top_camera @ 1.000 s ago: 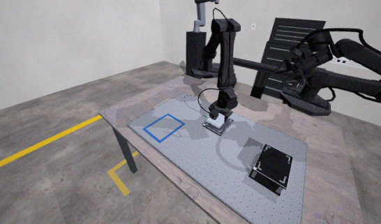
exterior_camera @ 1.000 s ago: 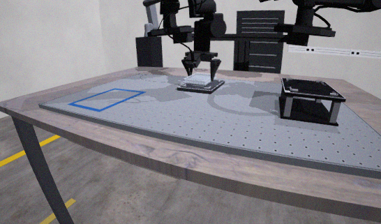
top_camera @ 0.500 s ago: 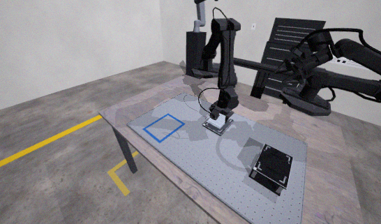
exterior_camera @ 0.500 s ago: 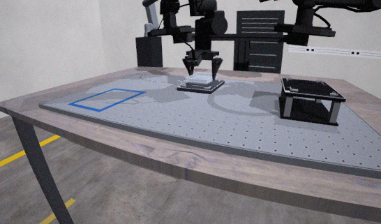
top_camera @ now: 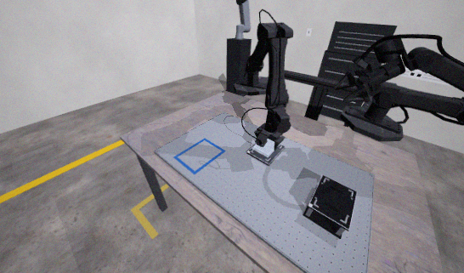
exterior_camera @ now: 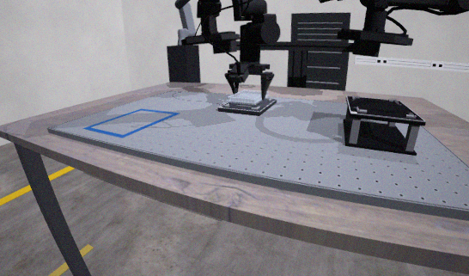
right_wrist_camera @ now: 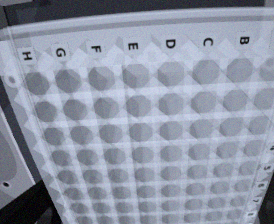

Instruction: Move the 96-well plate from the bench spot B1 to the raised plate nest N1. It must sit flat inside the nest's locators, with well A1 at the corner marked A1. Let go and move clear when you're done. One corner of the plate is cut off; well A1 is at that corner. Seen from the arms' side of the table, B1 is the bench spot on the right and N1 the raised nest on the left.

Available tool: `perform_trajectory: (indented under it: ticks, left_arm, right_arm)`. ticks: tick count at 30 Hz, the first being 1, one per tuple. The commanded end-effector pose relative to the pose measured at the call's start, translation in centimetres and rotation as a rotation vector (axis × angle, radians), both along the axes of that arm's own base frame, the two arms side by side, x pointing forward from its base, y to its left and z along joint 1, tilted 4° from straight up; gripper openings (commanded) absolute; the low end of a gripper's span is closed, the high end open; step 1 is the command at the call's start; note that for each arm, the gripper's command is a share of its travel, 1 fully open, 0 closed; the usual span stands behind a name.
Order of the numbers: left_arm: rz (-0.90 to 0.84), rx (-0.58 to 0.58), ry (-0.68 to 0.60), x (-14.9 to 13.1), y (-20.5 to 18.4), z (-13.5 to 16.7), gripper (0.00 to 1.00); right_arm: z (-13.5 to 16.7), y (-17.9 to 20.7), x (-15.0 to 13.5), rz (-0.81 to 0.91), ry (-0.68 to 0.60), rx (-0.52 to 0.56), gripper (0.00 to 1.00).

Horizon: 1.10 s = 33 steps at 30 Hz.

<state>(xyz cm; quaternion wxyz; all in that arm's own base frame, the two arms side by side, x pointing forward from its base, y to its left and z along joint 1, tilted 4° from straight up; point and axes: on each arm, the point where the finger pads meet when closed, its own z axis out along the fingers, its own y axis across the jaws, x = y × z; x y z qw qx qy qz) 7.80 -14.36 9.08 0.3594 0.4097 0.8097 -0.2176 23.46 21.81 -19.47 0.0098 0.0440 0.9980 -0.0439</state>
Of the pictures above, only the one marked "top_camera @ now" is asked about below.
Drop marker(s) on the blue tape rectangle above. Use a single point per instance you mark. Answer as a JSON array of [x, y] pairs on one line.
[[190, 169]]

